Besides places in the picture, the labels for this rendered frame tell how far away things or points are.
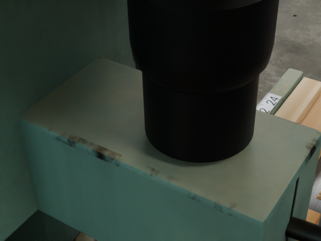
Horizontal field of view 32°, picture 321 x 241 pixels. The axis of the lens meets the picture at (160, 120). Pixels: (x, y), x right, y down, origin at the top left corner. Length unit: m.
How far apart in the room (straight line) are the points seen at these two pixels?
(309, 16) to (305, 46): 0.29
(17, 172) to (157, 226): 0.08
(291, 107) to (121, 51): 0.20
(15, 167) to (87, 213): 0.04
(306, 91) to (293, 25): 2.17
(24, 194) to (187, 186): 0.11
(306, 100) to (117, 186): 0.27
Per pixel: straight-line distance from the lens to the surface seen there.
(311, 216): 0.39
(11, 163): 0.30
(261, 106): 0.48
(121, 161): 0.25
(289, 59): 2.41
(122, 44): 0.34
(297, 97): 0.51
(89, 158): 0.27
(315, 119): 0.50
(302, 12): 2.81
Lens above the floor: 1.24
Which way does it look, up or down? 38 degrees down
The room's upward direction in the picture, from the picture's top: 2 degrees counter-clockwise
